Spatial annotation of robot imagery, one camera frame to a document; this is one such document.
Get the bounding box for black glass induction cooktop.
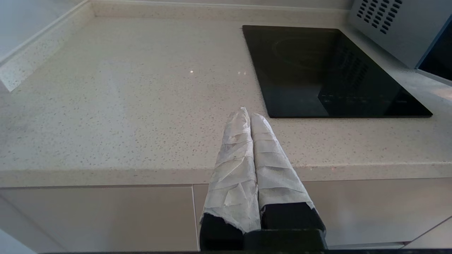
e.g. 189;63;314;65
242;25;434;119

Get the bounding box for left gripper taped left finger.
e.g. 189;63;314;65
199;107;262;251

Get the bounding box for black silver microwave oven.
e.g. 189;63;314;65
347;0;452;69

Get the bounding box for beige cabinet front panel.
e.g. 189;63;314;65
193;177;452;247
0;186;199;253

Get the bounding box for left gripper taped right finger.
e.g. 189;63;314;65
250;113;327;237

